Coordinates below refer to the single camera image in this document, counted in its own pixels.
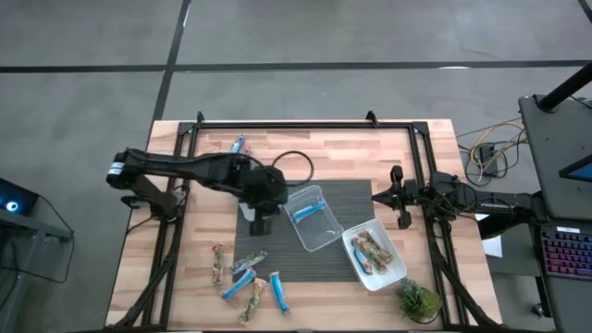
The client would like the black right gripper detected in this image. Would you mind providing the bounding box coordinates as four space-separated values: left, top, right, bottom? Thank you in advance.
371 165 432 231

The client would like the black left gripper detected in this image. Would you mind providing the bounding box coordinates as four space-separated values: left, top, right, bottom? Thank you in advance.
234 156 290 216

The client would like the bright blue granola bar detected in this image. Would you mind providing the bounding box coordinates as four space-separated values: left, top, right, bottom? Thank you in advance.
220 267 258 302
290 197 327 226

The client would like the dark blue granola bar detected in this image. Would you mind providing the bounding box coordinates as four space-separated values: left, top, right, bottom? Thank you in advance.
229 248 269 275

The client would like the red green granola bar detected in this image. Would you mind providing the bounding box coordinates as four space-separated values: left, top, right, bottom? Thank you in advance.
211 242 227 287

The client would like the yellow green granola bar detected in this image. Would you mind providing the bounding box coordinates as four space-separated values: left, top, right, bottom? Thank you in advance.
238 277 268 327

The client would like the clear plastic bin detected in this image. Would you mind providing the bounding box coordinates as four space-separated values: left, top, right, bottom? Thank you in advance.
282 184 346 253

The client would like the grey woven mat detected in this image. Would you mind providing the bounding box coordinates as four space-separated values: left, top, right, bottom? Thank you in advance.
233 179 376 284

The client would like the small potted green plant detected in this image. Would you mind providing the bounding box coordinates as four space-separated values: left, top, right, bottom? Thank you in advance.
398 277 444 325

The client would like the black power adapter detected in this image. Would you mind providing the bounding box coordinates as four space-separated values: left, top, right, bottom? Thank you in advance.
478 142 500 177

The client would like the white paper sheet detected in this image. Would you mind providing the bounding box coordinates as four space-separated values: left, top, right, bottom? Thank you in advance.
472 212 504 259

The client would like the black stand beam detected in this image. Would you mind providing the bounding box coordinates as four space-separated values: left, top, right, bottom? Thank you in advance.
478 215 547 241

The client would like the dark grey desk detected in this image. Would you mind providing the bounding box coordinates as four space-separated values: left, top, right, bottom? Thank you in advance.
517 94 592 333

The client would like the backlit black keyboard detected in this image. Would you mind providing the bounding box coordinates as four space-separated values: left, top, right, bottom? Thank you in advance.
538 226 592 282

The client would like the blue screen tablet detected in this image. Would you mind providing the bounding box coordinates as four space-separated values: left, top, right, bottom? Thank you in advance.
558 154 592 184

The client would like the black stand pole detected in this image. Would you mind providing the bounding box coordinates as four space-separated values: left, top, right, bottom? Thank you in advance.
538 62 592 114

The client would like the black computer blue light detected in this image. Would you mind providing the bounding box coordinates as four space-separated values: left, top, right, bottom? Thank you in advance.
0 177 59 230

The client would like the grey metal cart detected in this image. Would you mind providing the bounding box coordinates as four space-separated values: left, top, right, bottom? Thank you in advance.
0 216 75 333

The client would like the black aluminium frame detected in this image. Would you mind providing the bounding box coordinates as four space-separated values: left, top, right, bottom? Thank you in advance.
105 109 506 333

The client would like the black cable bundle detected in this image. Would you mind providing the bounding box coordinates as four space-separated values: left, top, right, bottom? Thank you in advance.
455 117 531 189

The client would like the yellow cable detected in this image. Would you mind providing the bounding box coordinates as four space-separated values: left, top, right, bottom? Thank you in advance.
469 119 528 175

